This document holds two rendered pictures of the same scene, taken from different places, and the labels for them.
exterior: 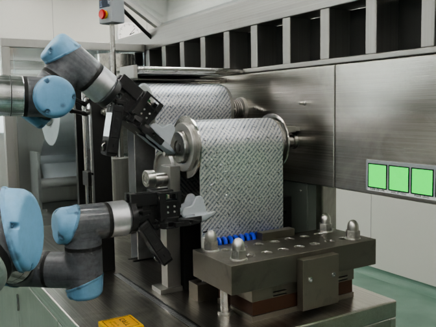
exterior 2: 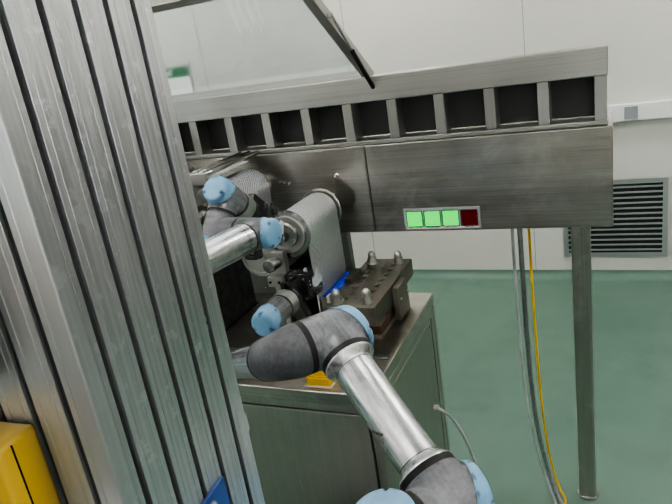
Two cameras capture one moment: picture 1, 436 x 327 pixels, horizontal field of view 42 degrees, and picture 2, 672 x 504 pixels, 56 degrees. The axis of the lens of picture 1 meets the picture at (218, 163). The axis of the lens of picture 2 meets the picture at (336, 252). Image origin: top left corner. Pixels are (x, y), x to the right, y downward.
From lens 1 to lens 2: 1.11 m
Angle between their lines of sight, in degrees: 35
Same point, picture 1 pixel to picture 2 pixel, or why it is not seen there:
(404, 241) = not seen: hidden behind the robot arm
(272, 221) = (341, 267)
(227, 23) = (228, 110)
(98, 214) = (285, 305)
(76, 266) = not seen: hidden behind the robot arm
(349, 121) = (383, 184)
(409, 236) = not seen: hidden behind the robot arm
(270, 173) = (335, 234)
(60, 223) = (271, 321)
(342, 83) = (373, 159)
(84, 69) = (242, 200)
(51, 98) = (273, 236)
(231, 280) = (375, 317)
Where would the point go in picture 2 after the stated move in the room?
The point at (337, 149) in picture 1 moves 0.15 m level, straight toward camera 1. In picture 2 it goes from (374, 205) to (397, 213)
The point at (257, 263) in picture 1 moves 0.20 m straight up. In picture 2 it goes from (381, 300) to (372, 237)
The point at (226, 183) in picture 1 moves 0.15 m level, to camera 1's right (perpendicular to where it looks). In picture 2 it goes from (321, 252) to (358, 238)
